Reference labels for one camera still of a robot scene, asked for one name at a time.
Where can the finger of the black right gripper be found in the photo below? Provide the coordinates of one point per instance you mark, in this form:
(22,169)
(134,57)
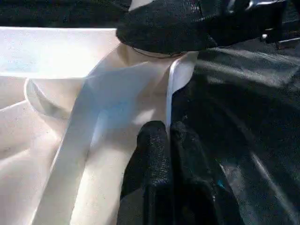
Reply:
(164,28)

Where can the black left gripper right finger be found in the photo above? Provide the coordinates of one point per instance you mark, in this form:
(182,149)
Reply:
(201,187)

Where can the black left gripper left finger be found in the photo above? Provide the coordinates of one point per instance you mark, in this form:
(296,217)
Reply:
(147,187)

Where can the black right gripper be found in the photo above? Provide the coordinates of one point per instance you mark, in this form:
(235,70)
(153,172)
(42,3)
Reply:
(243,21)

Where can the white plastic table top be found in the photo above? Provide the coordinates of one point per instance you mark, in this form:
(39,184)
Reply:
(56,117)

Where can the black mat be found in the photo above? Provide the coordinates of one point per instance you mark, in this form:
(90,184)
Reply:
(253,131)

